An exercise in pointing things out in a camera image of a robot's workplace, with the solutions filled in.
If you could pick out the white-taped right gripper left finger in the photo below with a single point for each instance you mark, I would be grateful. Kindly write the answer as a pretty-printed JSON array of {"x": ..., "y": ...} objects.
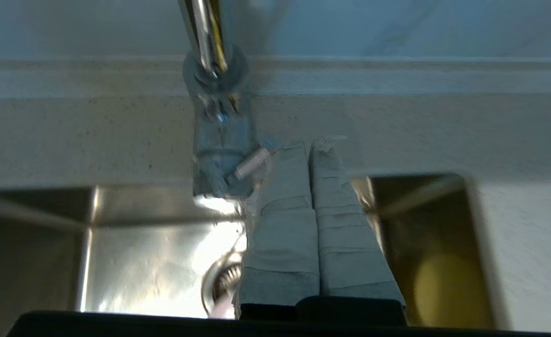
[{"x": 282, "y": 234}]

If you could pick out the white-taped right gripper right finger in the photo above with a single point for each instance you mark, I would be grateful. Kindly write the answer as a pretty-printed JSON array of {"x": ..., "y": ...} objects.
[{"x": 350, "y": 243}]

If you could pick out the round metal drain strainer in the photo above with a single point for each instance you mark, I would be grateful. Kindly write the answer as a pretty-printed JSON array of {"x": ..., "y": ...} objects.
[{"x": 219, "y": 278}]

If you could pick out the chrome gooseneck faucet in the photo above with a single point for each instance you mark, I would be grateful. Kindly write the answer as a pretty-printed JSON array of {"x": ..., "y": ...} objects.
[{"x": 209, "y": 56}]

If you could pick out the stainless steel sink basin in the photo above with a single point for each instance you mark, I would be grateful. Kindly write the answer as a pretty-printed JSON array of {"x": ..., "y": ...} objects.
[{"x": 139, "y": 252}]

